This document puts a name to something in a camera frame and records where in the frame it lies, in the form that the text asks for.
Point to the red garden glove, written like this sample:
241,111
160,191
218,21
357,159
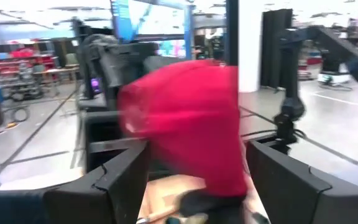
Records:
182,124

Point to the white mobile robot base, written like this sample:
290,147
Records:
334,77

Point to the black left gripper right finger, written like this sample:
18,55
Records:
291,193

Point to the blue metal column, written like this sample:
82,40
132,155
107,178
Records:
189,31

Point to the red storage shelving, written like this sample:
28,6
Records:
20,67

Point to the black curtain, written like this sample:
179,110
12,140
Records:
275,46

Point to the black open crate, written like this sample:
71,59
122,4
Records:
104,130

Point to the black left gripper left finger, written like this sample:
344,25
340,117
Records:
113,193

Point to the dark grey background machine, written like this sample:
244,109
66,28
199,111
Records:
113,62

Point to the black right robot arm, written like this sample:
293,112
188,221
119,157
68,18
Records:
331,43

